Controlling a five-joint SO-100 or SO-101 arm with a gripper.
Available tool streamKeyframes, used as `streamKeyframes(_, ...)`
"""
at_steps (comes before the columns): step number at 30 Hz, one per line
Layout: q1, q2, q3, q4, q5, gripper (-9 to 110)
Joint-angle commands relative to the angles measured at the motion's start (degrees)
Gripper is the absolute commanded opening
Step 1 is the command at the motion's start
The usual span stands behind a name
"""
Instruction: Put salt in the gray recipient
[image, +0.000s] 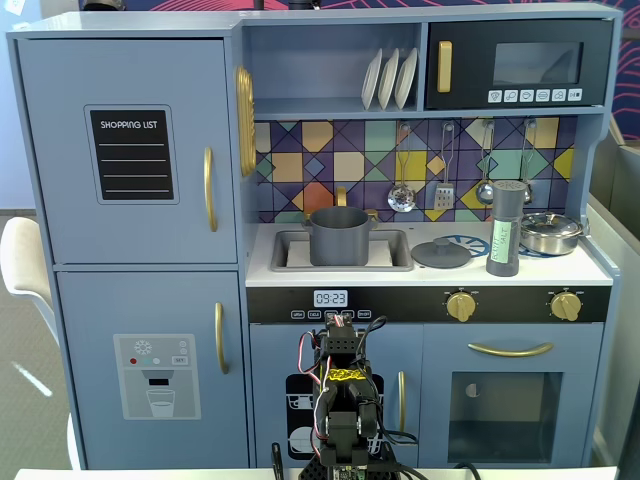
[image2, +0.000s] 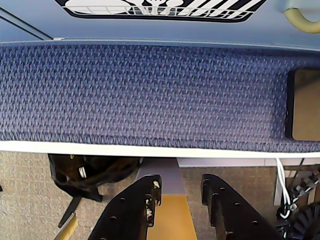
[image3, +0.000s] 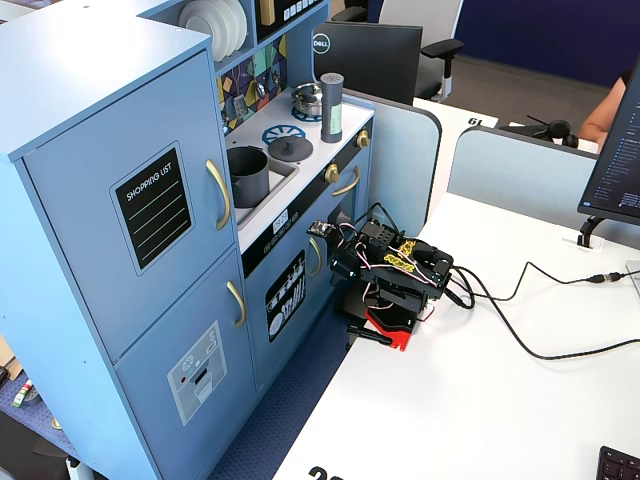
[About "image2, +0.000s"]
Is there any black cable bundle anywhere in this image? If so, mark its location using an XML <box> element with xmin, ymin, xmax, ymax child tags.
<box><xmin>276</xmin><ymin>158</ymin><xmax>320</xmax><ymax>240</ymax></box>

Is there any black bag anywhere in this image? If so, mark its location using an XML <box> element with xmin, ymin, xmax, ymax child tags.
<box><xmin>48</xmin><ymin>153</ymin><xmax>141</xmax><ymax>203</ymax></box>

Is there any light wooden stick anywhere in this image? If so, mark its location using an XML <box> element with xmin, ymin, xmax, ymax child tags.
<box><xmin>53</xmin><ymin>212</ymin><xmax>78</xmax><ymax>240</ymax></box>

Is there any yellow wooden board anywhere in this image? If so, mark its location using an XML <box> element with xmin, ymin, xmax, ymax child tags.
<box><xmin>146</xmin><ymin>194</ymin><xmax>198</xmax><ymax>240</ymax></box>

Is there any gold dishwasher door handle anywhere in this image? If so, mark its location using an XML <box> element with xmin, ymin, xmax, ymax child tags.
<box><xmin>284</xmin><ymin>7</ymin><xmax>320</xmax><ymax>34</ymax></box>

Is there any black metal rod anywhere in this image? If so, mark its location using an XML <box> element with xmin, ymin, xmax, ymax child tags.
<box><xmin>57</xmin><ymin>196</ymin><xmax>82</xmax><ymax>228</ymax></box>

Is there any white cable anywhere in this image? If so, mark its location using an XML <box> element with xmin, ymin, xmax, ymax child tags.
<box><xmin>275</xmin><ymin>157</ymin><xmax>295</xmax><ymax>219</ymax></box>

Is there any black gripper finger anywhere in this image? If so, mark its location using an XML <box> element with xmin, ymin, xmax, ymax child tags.
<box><xmin>201</xmin><ymin>173</ymin><xmax>286</xmax><ymax>240</ymax></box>
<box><xmin>87</xmin><ymin>174</ymin><xmax>163</xmax><ymax>240</ymax></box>

